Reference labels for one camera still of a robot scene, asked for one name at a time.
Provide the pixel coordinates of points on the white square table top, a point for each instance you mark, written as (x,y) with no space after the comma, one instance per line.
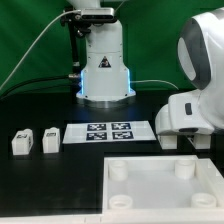
(154,183)

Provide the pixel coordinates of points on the grey camera on stand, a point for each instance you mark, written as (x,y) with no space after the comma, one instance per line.
(97,14)

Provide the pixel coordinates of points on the white tag sheet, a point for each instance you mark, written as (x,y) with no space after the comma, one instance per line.
(108,132)

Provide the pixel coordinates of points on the black camera stand pole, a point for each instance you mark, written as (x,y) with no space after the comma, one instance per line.
(77,29)

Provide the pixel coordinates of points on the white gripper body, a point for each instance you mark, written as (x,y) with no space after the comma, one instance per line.
(184,115)

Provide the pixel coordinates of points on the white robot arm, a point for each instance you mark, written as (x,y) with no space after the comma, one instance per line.
(200,51)

